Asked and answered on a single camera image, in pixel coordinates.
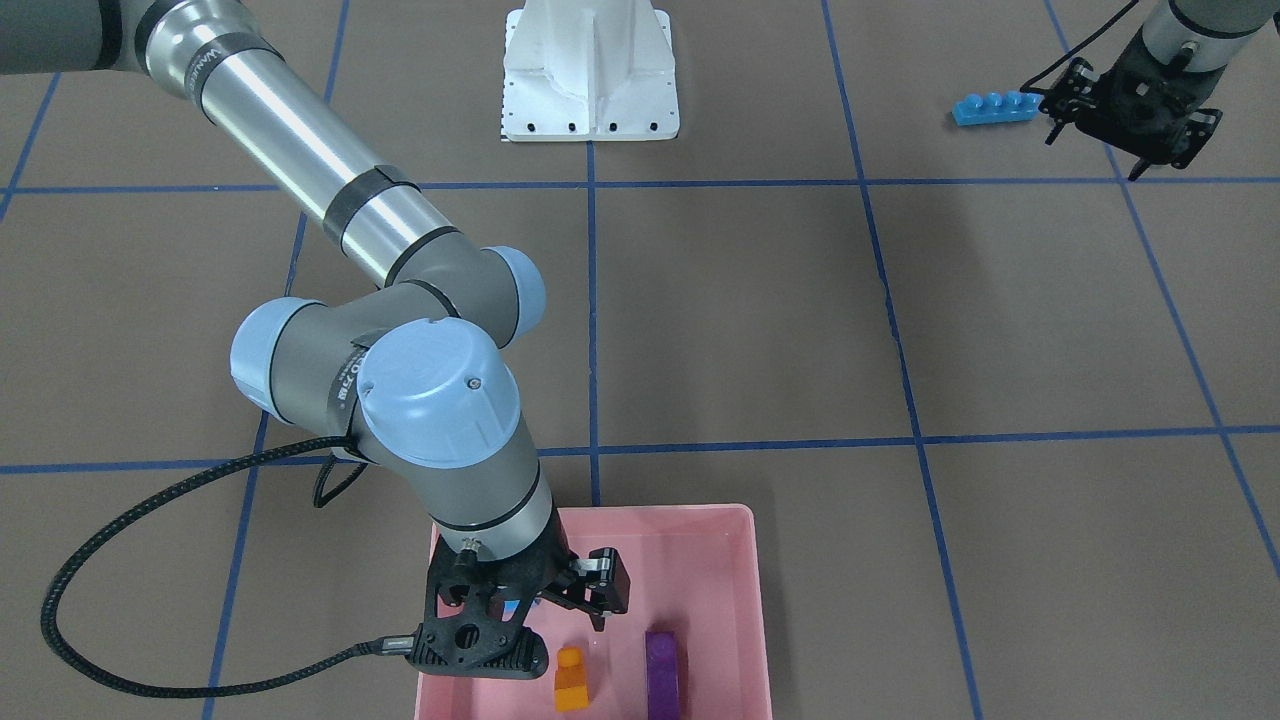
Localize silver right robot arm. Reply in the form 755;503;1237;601
3;1;628;639

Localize pink plastic box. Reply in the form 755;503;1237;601
413;503;773;720

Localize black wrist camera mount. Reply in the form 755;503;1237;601
1039;58;1100;146
407;546;549;680

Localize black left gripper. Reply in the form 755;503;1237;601
1092;32;1222;181

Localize orange block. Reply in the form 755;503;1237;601
553;644;591;714

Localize black braided cable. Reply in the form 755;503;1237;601
1018;0;1143;94
40;436;421;697

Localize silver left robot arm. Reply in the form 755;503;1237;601
1078;1;1277;181

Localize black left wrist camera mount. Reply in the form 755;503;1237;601
1039;58;1100;146

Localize purple block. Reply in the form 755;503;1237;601
645;632;682;719

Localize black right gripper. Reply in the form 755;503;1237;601
440;520;631;632

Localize white camera pillar with base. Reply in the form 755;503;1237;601
500;1;681;143

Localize long blue four-stud block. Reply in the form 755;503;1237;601
951;91;1044;127

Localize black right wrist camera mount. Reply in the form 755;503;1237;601
407;546;549;680

